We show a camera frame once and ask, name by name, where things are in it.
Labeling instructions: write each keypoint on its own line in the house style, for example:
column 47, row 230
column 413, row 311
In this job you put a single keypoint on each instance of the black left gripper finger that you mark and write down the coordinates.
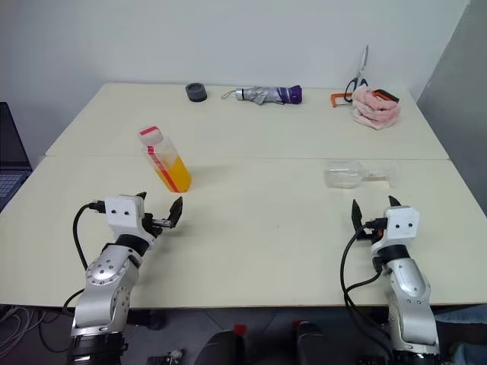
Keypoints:
column 142, row 195
column 177, row 213

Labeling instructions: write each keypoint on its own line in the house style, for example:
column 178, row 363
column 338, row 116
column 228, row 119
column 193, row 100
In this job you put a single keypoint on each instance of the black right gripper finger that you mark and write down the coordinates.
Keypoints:
column 393, row 203
column 357, row 218

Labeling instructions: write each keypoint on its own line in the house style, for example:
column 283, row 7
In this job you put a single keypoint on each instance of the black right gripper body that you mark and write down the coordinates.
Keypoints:
column 368, row 235

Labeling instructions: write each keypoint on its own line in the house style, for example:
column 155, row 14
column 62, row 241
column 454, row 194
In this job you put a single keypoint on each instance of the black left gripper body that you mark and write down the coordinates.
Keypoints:
column 152, row 224

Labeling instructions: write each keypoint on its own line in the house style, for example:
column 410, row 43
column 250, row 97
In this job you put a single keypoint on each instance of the clear orange juice bottle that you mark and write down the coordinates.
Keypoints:
column 171, row 167

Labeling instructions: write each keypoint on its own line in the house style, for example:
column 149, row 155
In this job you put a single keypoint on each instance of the small red object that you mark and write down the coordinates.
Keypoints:
column 150, row 134

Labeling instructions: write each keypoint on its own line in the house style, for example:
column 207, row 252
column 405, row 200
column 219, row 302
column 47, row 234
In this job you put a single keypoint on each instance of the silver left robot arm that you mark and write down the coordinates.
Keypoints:
column 102, row 289

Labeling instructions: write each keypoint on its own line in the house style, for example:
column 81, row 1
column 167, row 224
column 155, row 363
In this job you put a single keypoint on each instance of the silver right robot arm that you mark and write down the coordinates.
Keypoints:
column 409, row 289

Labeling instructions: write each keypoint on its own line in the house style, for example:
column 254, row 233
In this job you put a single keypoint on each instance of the pink folded towel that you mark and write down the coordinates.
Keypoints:
column 374, row 112

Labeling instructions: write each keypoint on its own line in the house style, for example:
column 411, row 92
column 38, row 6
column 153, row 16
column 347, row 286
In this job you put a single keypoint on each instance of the dark rounded shape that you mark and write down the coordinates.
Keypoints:
column 220, row 348
column 312, row 344

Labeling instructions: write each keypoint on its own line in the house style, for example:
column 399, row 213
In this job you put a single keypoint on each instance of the blue jeans leg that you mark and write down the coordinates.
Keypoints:
column 464, row 313

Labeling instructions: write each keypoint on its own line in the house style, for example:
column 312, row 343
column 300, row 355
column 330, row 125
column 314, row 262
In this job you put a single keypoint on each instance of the dark laptop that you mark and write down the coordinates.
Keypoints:
column 9, row 152

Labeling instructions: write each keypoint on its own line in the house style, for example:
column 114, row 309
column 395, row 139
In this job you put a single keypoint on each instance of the folded grey purple umbrella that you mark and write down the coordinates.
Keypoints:
column 266, row 95

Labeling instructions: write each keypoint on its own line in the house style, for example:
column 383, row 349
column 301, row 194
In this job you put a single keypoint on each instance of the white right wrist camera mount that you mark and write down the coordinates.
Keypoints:
column 401, row 226

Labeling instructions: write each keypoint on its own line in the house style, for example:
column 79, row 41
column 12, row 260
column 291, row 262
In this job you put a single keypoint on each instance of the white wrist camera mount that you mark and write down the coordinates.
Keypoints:
column 121, row 211
column 401, row 226

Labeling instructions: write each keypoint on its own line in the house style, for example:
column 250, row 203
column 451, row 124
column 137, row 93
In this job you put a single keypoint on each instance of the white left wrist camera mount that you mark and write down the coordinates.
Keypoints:
column 121, row 211

